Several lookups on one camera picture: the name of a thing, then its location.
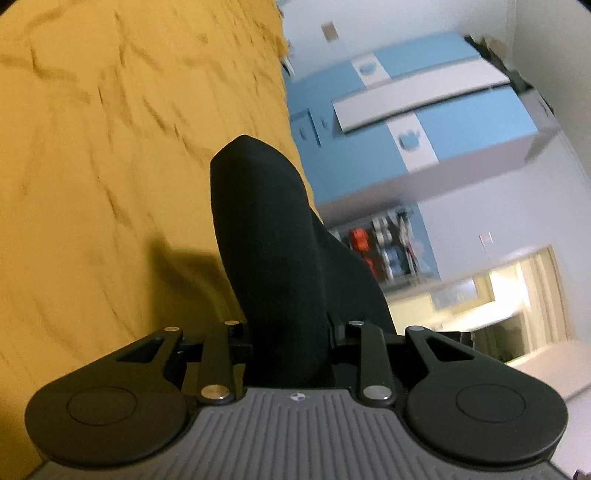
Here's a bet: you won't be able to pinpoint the blue and white wardrobe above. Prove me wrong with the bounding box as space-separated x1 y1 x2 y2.
285 31 561 220

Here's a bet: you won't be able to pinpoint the black pants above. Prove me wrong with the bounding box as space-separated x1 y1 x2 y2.
209 134 398 389

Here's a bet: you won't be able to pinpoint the shelf with orange boxes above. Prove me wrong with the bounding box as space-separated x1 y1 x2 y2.
331 207 440 289

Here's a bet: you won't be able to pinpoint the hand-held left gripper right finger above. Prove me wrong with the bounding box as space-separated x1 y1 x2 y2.
327 318 479 407

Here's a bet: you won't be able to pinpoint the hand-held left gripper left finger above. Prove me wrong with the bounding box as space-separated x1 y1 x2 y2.
115 319 254 407

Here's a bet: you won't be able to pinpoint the mustard yellow bedsheet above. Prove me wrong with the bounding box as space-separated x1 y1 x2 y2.
0 0 325 472

